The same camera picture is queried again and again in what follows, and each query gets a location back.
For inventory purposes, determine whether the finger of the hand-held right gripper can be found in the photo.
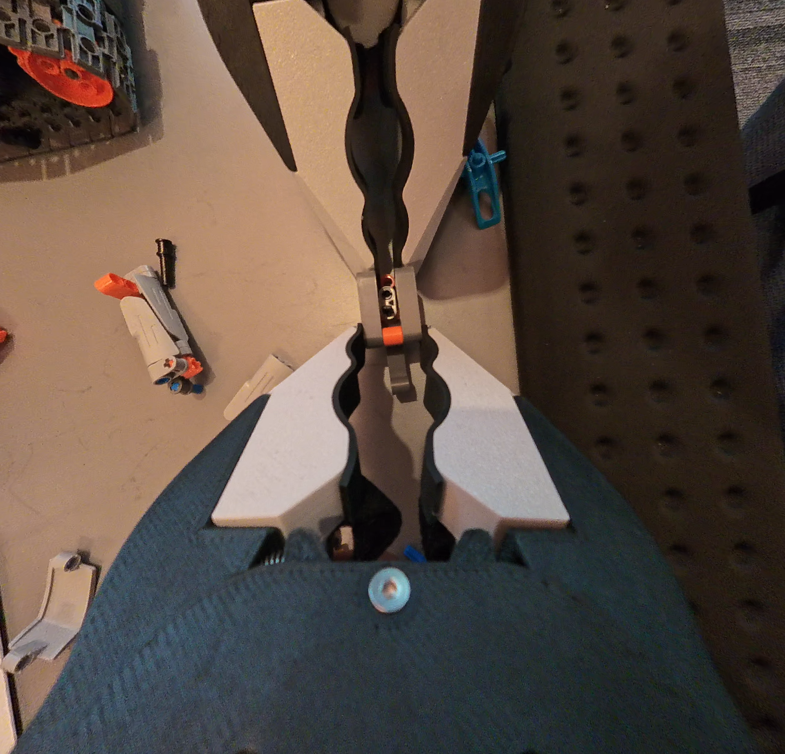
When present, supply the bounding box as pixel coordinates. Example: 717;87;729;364
391;0;484;272
251;0;385;274

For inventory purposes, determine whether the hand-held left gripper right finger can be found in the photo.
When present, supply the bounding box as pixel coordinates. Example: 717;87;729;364
420;325;571;533

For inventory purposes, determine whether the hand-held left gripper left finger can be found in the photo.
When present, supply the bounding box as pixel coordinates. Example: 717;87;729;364
211;323;368;531

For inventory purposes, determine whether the grey orange brick claw assembly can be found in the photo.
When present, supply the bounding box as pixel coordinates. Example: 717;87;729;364
357;266;425;403

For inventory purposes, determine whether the grey white orange brick arm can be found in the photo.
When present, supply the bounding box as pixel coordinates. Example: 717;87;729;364
95;265;206;397

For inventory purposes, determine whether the white curved blade panel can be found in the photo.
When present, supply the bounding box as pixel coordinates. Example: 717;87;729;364
222;354;295;422

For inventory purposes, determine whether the cyan plastic brick tool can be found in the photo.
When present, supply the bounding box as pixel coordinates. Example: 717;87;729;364
463;141;508;230

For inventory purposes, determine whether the grey tracked toy robot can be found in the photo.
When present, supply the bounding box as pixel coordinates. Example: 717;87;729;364
0;0;139;154

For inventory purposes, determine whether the black perforated pad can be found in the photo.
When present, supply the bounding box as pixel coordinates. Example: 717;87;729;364
497;0;785;754

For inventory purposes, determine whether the light grey curved panel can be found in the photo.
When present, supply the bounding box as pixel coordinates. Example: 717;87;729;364
0;552;99;673

